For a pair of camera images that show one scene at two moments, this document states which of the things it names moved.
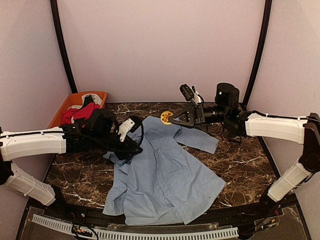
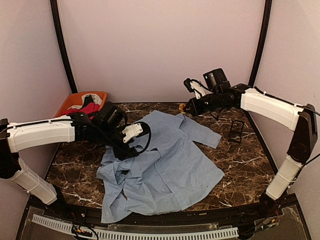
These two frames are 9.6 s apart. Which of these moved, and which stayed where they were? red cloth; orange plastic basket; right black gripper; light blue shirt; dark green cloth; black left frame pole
Moved: right black gripper; light blue shirt
Stayed: red cloth; dark green cloth; black left frame pole; orange plastic basket
